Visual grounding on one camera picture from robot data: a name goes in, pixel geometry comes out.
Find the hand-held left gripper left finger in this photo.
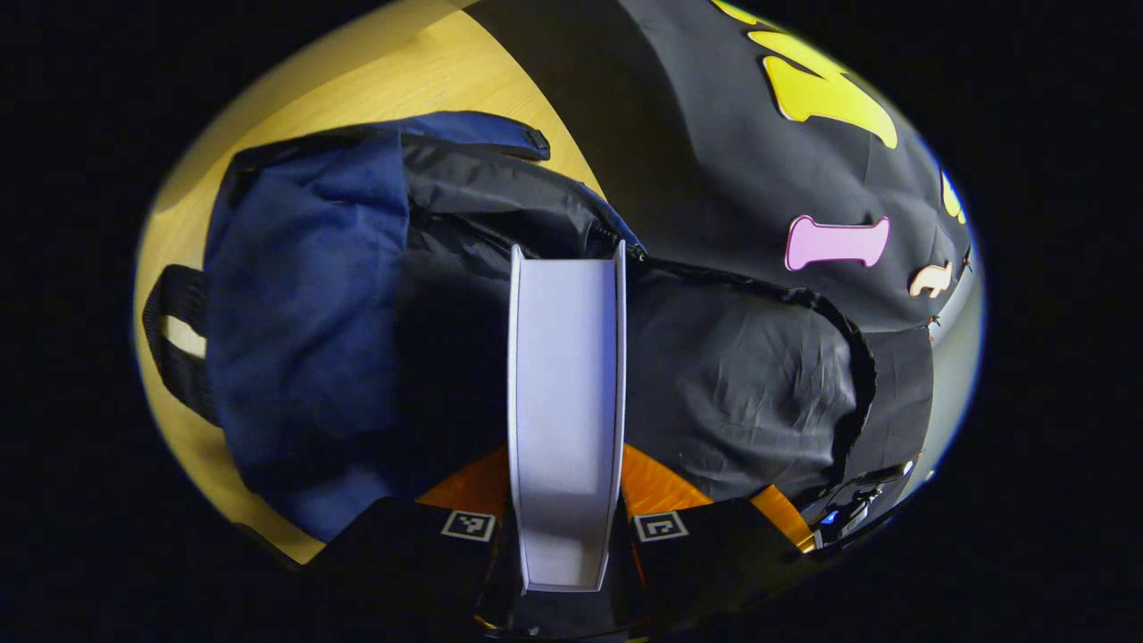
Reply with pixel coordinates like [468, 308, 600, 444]
[308, 447, 512, 639]

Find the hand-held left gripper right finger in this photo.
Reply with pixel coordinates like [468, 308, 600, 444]
[616, 442, 805, 630]

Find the white-covered book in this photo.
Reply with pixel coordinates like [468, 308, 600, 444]
[507, 241, 628, 595]

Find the blue schoolbag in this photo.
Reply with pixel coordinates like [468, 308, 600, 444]
[141, 110, 937, 544]

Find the black backdrop cloth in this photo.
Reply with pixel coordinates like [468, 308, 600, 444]
[464, 0, 983, 340]

